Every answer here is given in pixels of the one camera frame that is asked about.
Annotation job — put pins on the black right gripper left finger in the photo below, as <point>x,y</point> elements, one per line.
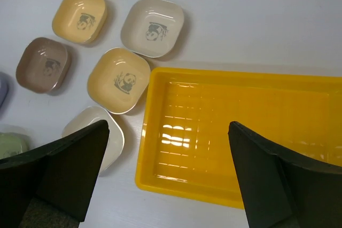
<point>52,185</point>

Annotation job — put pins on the purple panda plate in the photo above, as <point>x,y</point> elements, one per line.
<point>5,92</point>

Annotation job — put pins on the yellow plastic bin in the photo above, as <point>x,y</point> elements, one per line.
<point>185,150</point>

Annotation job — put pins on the brown panda plate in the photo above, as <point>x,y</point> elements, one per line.
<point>43,66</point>

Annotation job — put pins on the green panda plate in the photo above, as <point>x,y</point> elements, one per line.
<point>14,141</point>

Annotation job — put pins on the yellow panda plate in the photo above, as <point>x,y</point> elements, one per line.
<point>118,80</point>
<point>79,21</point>

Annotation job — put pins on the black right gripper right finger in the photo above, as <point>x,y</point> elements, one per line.
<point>283,188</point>

